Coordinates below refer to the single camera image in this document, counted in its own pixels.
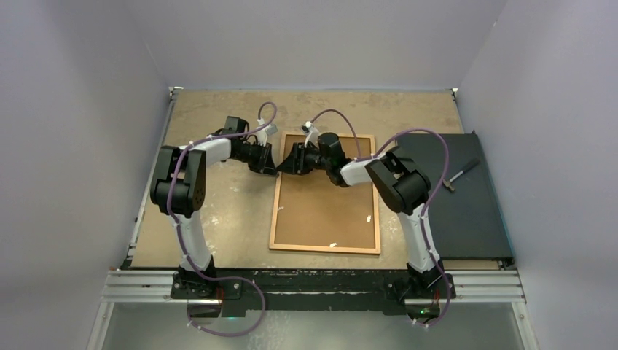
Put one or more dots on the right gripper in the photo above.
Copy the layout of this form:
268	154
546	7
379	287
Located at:
296	161

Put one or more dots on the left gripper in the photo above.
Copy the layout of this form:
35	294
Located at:
265	163

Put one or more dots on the wooden picture frame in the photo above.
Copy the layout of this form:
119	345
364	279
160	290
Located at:
275	212

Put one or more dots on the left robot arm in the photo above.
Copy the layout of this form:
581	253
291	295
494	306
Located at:
178	188

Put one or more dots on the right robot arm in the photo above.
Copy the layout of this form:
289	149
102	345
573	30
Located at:
403	187

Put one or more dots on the small hammer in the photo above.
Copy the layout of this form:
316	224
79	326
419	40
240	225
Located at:
448	183

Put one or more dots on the black mat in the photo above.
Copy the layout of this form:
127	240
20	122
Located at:
466	224

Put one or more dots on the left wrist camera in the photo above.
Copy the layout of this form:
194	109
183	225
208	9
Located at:
266	129

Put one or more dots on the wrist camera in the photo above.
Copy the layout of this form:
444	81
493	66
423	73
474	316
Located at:
311	133
266	129

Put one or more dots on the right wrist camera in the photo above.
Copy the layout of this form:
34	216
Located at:
311	133

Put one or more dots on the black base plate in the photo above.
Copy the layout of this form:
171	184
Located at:
392	292

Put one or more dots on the aluminium rail frame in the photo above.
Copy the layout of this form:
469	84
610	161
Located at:
137	311

